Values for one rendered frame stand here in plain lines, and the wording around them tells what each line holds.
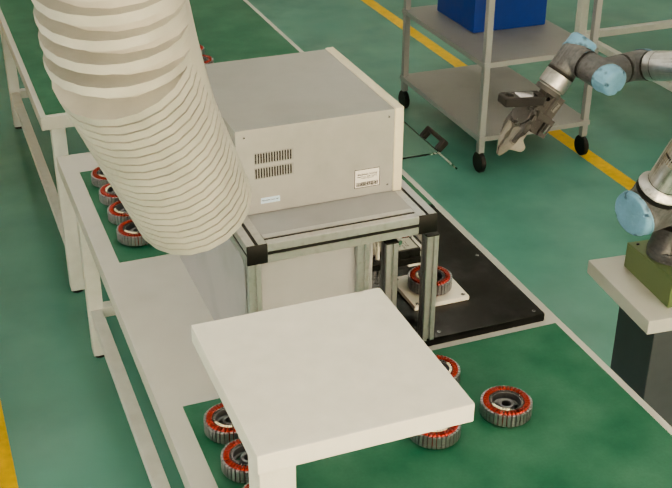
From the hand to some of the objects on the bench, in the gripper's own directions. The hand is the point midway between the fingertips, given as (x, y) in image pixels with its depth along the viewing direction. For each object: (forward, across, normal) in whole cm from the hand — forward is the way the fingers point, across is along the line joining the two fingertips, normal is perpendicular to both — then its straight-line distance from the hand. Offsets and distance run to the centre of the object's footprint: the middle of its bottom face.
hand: (498, 149), depth 288 cm
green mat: (+54, -66, +19) cm, 87 cm away
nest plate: (+39, -13, +2) cm, 41 cm away
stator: (+38, -13, +3) cm, 40 cm away
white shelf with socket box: (+75, -92, +48) cm, 128 cm away
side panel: (+64, -34, +33) cm, 80 cm away
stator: (+54, -64, +19) cm, 86 cm away
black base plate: (+41, -1, +2) cm, 41 cm away
